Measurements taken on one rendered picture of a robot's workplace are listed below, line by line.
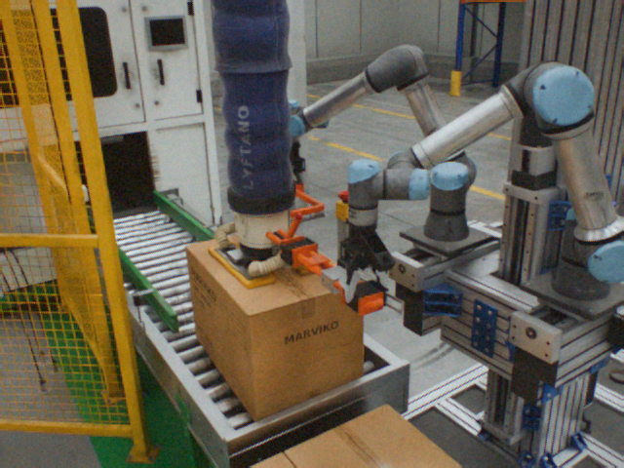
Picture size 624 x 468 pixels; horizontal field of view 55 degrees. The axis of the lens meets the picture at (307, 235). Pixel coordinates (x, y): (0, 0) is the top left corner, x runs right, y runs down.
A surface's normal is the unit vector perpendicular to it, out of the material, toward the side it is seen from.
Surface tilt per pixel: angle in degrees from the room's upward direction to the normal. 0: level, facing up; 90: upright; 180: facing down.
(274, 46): 101
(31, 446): 0
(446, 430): 0
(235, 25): 78
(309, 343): 90
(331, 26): 90
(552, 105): 83
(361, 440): 0
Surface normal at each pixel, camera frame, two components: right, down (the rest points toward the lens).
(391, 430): -0.03, -0.92
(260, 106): 0.31, 0.20
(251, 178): -0.11, 0.13
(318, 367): 0.47, 0.33
